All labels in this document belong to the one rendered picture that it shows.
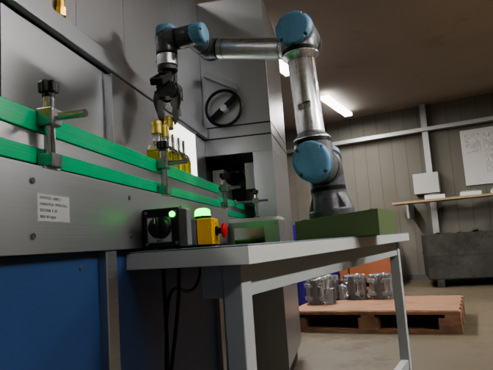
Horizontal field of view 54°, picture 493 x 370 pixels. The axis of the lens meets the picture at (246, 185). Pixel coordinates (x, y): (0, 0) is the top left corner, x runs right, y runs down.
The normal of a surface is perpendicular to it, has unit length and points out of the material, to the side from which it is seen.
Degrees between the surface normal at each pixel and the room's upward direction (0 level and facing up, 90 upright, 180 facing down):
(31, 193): 90
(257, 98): 90
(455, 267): 90
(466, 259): 90
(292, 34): 82
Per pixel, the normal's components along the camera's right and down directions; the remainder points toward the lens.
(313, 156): -0.36, 0.04
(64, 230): 0.98, -0.09
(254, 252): 0.88, -0.11
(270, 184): -0.20, -0.11
